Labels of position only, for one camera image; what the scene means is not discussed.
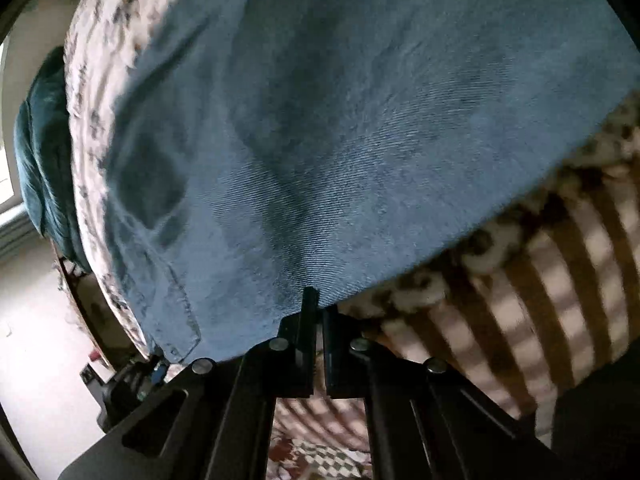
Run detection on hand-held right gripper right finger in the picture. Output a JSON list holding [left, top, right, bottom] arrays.
[[324, 306, 571, 480]]

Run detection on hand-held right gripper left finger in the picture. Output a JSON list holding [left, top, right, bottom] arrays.
[[57, 287, 319, 480]]

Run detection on blue denim pants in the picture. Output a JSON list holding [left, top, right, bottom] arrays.
[[102, 0, 638, 366]]

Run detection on brown checked leopard-trim blanket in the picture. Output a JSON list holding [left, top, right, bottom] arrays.
[[265, 105, 640, 480]]

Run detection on teal velvet cushion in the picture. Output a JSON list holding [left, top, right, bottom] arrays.
[[13, 46, 93, 275]]

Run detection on window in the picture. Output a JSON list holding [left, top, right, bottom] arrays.
[[0, 40, 46, 261]]

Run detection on dark cloth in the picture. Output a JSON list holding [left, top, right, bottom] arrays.
[[535, 355, 640, 480]]

